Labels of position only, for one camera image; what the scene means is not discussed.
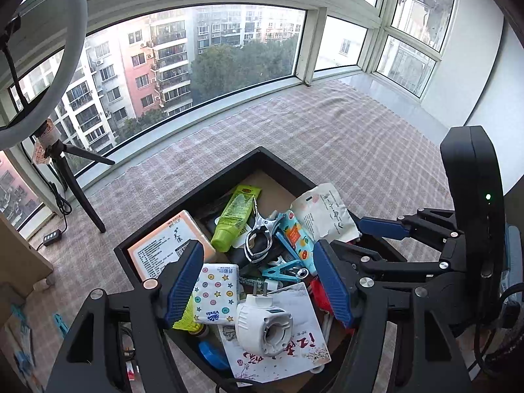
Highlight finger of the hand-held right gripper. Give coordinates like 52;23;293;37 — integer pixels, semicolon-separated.
357;208;465;250
333;241;451;283

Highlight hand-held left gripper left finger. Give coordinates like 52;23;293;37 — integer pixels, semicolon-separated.
49;239;205;393

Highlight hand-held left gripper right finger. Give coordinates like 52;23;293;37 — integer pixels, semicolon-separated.
313;239;471;393

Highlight black storage box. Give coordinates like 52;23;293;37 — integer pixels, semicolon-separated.
114;146;408;393

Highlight dotted tissue pack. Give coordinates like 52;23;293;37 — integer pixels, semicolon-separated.
192;263;240;325

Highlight orange tissue pack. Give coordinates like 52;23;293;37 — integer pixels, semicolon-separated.
127;210;216;281

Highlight blue plastic clothespin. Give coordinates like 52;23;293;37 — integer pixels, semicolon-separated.
262;264;309;283

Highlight white paper packet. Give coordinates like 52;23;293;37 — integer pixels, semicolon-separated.
291;183;361;246

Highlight blue orange-print packet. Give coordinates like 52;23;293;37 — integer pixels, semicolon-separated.
282;210;318;275

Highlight blue round lid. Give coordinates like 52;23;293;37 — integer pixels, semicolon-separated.
198;341;231;371

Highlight white plug adapter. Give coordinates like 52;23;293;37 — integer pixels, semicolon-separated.
235;283;294;358

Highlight green tube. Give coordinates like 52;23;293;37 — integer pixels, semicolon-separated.
211;184;263;253

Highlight pink plaid cloth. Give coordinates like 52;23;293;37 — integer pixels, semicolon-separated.
20;80;463;393

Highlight black tripod stand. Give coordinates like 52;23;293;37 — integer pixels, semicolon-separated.
41;139;116;234

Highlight wooden cabinet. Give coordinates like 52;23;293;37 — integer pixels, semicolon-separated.
0;213;54;316

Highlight blue printed packets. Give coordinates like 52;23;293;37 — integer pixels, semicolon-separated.
0;303;39;393

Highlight orange white paper tag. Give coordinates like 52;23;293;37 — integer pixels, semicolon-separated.
33;118;60;165

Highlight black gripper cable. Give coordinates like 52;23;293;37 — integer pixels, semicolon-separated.
473;282;524;379

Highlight black ring light cable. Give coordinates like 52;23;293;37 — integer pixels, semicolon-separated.
0;28;72;250

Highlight white ring light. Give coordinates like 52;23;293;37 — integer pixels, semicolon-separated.
0;0;88;150

